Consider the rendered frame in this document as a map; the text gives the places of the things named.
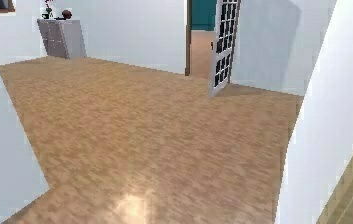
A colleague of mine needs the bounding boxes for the white glazed room door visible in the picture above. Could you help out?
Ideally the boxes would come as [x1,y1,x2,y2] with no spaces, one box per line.
[209,0,242,98]

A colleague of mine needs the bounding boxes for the red flower house plant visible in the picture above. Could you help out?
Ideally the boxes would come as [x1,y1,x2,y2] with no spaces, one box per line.
[41,0,56,20]

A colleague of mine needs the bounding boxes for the grey chest of drawers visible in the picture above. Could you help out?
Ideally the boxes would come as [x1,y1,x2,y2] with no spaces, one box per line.
[36,18,88,60]

